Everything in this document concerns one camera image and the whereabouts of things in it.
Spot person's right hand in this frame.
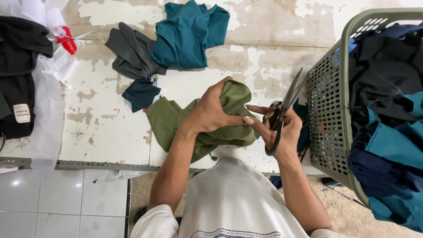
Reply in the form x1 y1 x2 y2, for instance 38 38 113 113
246 105 303 163

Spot person's left hand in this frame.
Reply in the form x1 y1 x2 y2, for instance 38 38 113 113
181 77 255 135

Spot black scissors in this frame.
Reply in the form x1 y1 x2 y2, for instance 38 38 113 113
265 68 303 156

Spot olive green cloth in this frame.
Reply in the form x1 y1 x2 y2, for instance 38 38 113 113
146 79 260 164

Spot dark teal cloth scrap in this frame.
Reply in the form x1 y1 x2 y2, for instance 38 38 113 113
292 100 311 153

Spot green perforated laundry basket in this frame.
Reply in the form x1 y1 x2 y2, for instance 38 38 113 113
306 8 423 208

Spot navy and white cloth piece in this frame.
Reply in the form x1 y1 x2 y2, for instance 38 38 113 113
122 78 165 113

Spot person's white shirt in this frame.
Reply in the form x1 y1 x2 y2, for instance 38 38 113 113
130 155 351 238

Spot navy blue cloth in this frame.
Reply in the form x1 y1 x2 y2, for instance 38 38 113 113
348 148 423 200

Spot dark grey cloth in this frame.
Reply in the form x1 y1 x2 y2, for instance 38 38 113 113
105 22 168 81

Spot large teal cloth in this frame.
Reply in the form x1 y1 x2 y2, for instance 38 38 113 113
364 93 423 232

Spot black cloth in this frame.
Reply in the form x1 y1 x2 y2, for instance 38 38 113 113
349 31 423 147

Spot black shoe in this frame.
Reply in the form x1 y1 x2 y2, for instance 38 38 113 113
133 206 148 225

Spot red tag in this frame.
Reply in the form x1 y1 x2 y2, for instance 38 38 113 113
55 26 78 56

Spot black garment with white label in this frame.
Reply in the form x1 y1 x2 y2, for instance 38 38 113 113
0 15 54 140

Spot perforated metal table rail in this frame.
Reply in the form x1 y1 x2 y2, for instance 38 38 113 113
0 157 206 173

